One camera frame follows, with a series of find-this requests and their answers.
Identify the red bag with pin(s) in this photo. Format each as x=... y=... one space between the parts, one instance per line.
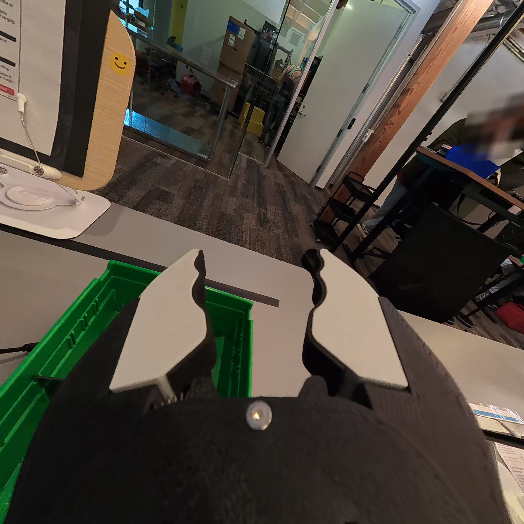
x=511 y=319

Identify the yellow smiley sticker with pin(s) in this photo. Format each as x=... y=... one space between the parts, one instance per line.
x=120 y=64

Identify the red portable heater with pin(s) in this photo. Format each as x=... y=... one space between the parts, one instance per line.
x=191 y=85

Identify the blue striped paper leaflet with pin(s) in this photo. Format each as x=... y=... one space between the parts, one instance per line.
x=495 y=415

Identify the black fabric bin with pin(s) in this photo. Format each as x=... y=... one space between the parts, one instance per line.
x=442 y=262

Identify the white printed paper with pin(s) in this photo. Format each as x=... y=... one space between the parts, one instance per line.
x=511 y=462

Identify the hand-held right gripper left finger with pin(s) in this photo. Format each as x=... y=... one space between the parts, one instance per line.
x=163 y=323

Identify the white door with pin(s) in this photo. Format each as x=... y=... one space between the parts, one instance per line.
x=348 y=82

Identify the cardboard box with blue label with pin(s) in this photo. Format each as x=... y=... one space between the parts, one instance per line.
x=237 y=45

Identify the metal handrail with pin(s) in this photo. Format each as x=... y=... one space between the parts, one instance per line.
x=196 y=67

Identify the wooden desk with black frame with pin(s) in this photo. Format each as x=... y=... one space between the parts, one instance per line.
x=470 y=172

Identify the plain cardboard box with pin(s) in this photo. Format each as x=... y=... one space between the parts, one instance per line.
x=225 y=88

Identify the black metal pole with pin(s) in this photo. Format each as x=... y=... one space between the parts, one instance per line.
x=430 y=131

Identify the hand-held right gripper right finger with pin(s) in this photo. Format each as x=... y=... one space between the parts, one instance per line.
x=352 y=327

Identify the wooden backing board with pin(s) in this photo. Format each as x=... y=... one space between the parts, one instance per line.
x=114 y=123

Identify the white printed instruction sheet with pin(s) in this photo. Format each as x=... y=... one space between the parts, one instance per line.
x=37 y=61

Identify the white document stand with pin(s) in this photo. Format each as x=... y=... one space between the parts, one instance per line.
x=82 y=217

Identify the yellow step stool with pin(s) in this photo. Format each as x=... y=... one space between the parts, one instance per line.
x=254 y=118

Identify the wooden pillar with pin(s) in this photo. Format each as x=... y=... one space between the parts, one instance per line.
x=421 y=82

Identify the black utility cart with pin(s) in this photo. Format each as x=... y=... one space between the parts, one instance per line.
x=344 y=213

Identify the green plastic bin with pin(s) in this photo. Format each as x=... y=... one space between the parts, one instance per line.
x=53 y=348

